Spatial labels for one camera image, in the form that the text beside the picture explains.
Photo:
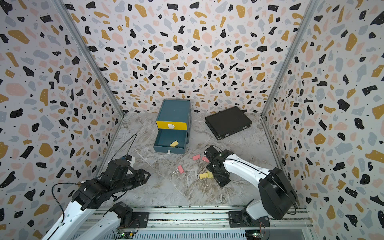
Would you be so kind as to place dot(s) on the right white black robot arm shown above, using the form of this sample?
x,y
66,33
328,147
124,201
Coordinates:
x,y
275,190

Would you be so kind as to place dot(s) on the yellow top drawer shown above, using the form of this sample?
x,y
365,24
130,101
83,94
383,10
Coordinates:
x,y
172,125

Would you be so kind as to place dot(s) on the pink binder clip right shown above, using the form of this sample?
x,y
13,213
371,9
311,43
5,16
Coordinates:
x,y
205,159

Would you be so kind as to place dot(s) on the left aluminium corner post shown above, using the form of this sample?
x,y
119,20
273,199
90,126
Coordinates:
x,y
64,14

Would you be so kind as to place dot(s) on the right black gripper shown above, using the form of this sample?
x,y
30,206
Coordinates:
x,y
221,180

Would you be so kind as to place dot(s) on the right aluminium corner post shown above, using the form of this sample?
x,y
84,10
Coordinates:
x,y
292,50

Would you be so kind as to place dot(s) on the black flat case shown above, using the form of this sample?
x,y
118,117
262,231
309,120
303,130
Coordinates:
x,y
227,122

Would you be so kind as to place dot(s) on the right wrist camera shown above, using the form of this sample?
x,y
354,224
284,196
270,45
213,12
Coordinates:
x,y
211,153

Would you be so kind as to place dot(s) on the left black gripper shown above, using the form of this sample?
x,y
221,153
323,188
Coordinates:
x,y
139,174

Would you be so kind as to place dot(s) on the pink binder clip left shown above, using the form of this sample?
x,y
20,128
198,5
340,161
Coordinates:
x,y
179,170

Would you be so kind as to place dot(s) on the pink binder clip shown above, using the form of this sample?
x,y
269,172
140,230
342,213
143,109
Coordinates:
x,y
196,157
205,159
179,170

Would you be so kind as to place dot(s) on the teal drawer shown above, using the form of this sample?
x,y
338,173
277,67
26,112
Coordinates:
x,y
166,137

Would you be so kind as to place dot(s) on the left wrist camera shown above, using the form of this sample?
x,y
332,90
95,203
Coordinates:
x,y
129,158

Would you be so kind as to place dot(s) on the aluminium corner post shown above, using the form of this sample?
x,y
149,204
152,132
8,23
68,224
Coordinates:
x,y
64,14
292,50

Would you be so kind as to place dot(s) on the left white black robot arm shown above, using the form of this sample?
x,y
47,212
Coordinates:
x,y
119,177

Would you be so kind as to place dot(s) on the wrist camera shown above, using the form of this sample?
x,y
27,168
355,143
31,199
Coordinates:
x,y
129,158
211,153

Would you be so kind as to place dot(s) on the teal drawer cabinet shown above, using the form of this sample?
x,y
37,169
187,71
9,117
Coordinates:
x,y
176,111

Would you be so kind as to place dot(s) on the pink binder clip top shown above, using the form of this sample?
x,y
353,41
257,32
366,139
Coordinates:
x,y
196,157

